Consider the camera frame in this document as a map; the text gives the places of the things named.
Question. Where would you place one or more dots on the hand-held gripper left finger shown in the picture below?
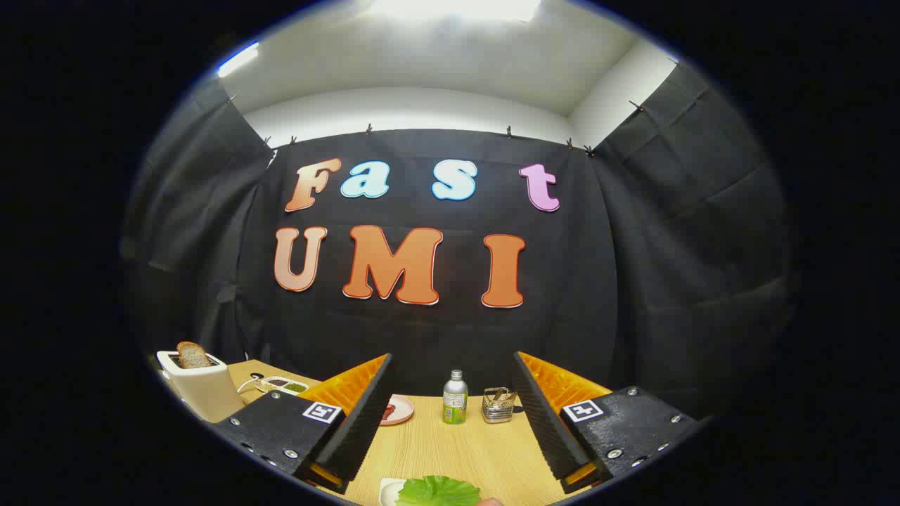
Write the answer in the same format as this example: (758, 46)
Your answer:
(362, 422)

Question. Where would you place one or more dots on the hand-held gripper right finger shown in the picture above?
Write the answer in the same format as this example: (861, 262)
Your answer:
(541, 422)

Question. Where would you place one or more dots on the green lettuce leaf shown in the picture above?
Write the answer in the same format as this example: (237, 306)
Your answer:
(436, 492)

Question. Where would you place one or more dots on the toasted bread slice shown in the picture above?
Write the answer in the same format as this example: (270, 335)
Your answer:
(191, 355)

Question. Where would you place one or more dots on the brown meat piece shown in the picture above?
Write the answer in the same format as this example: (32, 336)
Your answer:
(389, 412)

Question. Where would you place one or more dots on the pink round plate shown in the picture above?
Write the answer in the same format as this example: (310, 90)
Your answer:
(402, 411)

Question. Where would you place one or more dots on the white rectangular plate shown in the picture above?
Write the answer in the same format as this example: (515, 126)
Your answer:
(388, 492)

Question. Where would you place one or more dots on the white compartment dish with beans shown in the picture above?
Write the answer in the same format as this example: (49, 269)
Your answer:
(281, 385)

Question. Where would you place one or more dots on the silver green drink bottle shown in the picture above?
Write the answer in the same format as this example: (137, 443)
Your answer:
(455, 400)

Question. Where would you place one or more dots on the black backdrop cloth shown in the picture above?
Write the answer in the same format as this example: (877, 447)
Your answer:
(598, 281)

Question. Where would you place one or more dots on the white toaster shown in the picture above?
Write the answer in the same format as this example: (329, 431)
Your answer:
(204, 393)

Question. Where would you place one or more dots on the ceiling light strip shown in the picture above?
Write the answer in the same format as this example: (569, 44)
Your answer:
(238, 60)

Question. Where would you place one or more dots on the ceiling light panel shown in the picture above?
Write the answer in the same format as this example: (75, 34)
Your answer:
(457, 8)

